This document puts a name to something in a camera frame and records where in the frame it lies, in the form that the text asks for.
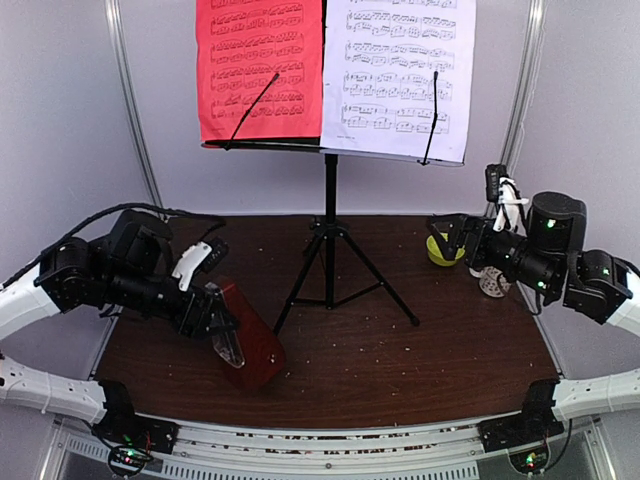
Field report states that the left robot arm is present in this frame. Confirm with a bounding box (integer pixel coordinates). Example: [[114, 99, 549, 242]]
[[1, 203, 241, 444]]

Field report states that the white patterned mug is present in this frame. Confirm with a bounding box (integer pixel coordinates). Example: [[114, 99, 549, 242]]
[[468, 267, 511, 298]]

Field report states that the aluminium front rail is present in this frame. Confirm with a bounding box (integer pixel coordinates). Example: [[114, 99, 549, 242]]
[[42, 394, 616, 480]]

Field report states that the green bowl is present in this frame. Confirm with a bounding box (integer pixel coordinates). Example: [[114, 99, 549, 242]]
[[425, 235, 465, 267]]

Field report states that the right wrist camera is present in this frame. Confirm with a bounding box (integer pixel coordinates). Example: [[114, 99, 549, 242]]
[[485, 164, 529, 232]]

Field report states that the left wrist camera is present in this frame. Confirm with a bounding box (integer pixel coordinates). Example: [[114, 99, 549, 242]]
[[171, 237, 229, 292]]

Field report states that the red paper sheet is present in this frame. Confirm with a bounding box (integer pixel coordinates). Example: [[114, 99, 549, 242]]
[[195, 0, 323, 142]]

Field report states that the brown wooden metronome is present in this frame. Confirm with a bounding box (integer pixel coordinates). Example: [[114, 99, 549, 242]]
[[205, 277, 286, 393]]

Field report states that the right aluminium corner post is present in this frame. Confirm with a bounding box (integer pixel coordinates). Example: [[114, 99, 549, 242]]
[[482, 0, 546, 224]]

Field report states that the white sheet music page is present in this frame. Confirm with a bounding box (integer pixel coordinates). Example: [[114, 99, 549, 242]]
[[320, 0, 477, 163]]

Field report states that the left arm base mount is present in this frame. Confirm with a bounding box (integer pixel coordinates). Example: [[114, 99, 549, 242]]
[[88, 416, 179, 479]]

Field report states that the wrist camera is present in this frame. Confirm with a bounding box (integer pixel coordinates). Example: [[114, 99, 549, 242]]
[[171, 237, 229, 292], [485, 164, 529, 232]]

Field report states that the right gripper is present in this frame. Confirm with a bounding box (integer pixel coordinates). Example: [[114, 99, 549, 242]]
[[426, 213, 561, 298]]

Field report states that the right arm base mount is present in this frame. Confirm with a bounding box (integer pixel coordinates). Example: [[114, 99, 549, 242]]
[[478, 414, 565, 477]]

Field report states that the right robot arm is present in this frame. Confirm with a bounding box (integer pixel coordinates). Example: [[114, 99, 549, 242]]
[[426, 191, 639, 442]]

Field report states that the black music stand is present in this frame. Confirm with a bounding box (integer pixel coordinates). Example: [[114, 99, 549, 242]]
[[200, 69, 466, 336]]

